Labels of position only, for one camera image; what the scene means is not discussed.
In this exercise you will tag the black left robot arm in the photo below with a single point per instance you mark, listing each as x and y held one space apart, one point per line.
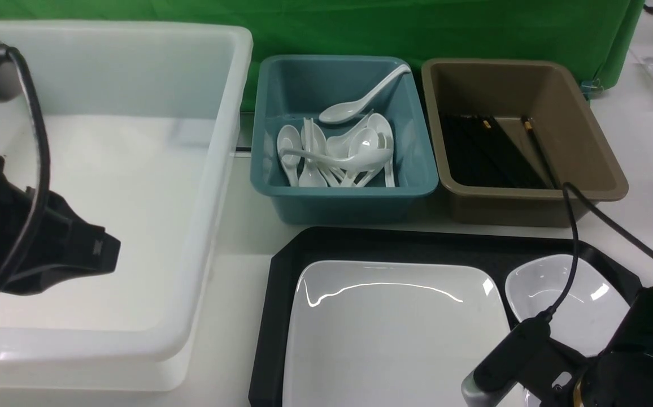
10 88

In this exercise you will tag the teal plastic bin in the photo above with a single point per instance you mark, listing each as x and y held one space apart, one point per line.
292 88

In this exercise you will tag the metal binder clip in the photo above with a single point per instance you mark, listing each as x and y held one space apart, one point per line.
591 88

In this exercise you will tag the white spoon bowl up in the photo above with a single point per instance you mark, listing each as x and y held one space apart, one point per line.
365 141

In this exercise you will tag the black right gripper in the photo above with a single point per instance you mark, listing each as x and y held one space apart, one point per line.
622 375

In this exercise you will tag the black chopsticks pile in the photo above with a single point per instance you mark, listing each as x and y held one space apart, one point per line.
480 154

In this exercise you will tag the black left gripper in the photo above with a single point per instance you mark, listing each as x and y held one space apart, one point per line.
65 247

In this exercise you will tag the white spoon leaning in bin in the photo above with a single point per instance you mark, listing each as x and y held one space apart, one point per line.
348 110

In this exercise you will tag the white spoon centre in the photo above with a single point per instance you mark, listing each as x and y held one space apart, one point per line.
338 146

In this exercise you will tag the green backdrop cloth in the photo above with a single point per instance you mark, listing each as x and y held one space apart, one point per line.
590 38

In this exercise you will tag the brown plastic bin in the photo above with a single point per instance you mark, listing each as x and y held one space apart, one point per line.
540 107

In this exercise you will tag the white ceramic soup spoon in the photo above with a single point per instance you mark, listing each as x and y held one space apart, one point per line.
332 160

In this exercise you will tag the white spoon far left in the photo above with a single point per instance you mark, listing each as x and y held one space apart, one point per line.
289 138

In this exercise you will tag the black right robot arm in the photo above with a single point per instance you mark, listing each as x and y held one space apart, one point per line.
620 375

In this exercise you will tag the large white square plate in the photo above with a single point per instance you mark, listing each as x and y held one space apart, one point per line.
365 333

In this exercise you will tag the black serving tray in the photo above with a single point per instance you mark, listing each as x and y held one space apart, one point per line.
495 255

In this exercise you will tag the white spoon far right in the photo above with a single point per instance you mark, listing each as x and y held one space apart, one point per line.
383 128

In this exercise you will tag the large white plastic bin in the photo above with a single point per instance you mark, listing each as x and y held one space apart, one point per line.
143 118

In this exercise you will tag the white bowl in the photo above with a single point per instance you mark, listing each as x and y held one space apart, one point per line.
586 320

